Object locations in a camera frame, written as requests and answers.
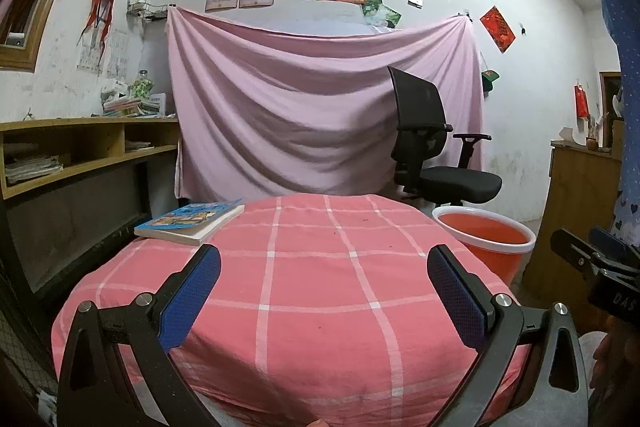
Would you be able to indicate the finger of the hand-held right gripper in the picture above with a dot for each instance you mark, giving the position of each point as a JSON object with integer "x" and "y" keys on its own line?
{"x": 572, "y": 249}
{"x": 607, "y": 241}

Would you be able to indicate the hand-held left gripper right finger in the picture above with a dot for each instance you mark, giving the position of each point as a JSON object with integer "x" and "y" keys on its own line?
{"x": 457, "y": 297}

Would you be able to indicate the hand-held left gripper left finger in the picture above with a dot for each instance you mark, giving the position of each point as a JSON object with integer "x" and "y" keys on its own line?
{"x": 192, "y": 297}

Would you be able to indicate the red plastic bucket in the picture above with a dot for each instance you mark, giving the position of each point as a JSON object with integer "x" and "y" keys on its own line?
{"x": 482, "y": 232}

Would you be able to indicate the person's right hand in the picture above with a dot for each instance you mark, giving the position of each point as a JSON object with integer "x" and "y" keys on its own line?
{"x": 607, "y": 359}

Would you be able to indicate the wooden cabinet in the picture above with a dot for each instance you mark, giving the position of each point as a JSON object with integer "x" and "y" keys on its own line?
{"x": 570, "y": 197}

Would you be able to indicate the blue cover book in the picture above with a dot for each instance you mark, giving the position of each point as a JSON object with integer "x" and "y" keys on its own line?
{"x": 190, "y": 217}

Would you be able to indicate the small brown jar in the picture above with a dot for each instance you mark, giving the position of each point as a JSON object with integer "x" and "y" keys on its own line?
{"x": 591, "y": 143}

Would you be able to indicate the white curved object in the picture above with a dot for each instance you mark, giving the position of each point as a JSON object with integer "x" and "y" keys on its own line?
{"x": 570, "y": 136}

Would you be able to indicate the black office chair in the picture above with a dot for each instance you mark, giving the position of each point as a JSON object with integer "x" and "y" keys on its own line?
{"x": 460, "y": 184}

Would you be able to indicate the pink checked tablecloth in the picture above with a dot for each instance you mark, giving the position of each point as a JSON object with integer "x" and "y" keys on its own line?
{"x": 310, "y": 287}

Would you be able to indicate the wooden framed picture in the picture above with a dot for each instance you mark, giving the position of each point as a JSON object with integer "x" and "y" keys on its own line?
{"x": 603, "y": 112}

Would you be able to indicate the red hanging charm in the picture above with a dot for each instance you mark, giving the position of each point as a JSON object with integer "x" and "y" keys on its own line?
{"x": 581, "y": 102}

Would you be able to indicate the thin pile of papers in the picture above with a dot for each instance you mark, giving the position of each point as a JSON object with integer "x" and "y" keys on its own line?
{"x": 139, "y": 146}

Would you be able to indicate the wooden shelf unit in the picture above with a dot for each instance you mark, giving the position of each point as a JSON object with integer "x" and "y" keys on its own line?
{"x": 100, "y": 166}

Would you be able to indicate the green cap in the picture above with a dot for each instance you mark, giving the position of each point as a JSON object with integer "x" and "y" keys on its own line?
{"x": 490, "y": 77}

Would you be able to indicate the stack of books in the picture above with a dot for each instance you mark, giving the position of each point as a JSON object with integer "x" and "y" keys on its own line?
{"x": 132, "y": 107}

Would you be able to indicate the stack of papers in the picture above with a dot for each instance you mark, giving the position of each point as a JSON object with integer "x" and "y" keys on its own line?
{"x": 32, "y": 169}

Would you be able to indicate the blue dotted cloth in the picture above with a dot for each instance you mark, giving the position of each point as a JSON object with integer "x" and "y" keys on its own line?
{"x": 620, "y": 32}

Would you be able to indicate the glass jar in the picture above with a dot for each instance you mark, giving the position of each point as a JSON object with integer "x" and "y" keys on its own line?
{"x": 141, "y": 87}

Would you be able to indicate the pink hanging sheet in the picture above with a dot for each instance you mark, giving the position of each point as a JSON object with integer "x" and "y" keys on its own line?
{"x": 300, "y": 107}

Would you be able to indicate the red paper poster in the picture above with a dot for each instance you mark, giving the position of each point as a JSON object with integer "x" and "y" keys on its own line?
{"x": 497, "y": 29}

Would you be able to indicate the green photo prints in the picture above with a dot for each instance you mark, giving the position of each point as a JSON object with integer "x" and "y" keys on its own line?
{"x": 382, "y": 13}

